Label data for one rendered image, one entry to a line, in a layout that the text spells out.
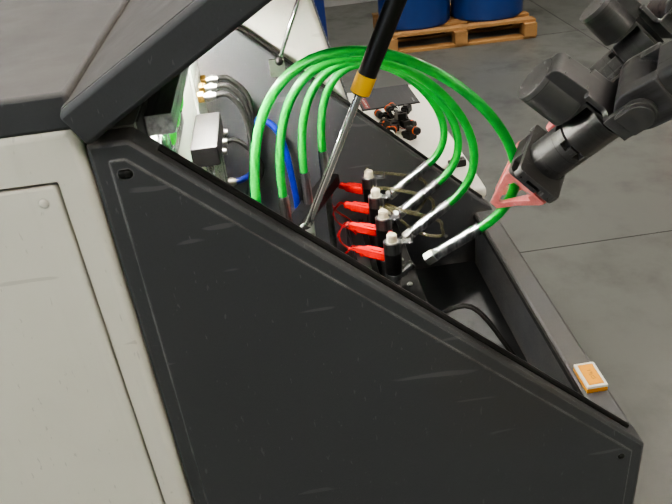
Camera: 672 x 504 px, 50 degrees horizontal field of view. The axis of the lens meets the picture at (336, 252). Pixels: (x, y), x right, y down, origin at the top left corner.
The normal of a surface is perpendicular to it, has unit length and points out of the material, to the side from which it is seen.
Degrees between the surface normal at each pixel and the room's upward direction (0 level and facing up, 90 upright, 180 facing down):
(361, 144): 90
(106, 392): 90
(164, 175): 90
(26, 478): 90
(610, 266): 0
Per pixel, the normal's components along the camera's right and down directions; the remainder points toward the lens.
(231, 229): 0.11, 0.51
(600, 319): -0.10, -0.85
